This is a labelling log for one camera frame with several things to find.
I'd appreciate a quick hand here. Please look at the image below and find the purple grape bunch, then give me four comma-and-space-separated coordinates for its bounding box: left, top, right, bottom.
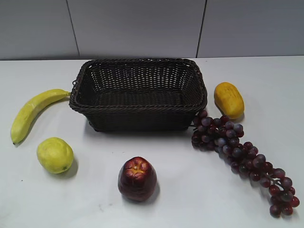
191, 110, 300, 218

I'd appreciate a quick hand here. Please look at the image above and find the dark brown wicker basket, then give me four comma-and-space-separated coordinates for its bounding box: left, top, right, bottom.
69, 58, 207, 132

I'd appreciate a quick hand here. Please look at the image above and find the dark red apple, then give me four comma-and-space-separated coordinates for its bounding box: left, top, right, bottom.
118, 156, 157, 202

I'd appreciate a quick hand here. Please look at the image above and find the orange-yellow mango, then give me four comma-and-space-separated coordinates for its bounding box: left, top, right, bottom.
214, 82, 245, 119

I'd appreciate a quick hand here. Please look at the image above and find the yellow-green lemon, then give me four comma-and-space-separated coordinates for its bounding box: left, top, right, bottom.
37, 137, 74, 174

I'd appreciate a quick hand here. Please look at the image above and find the yellow banana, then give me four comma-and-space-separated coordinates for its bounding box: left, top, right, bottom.
10, 89, 70, 145

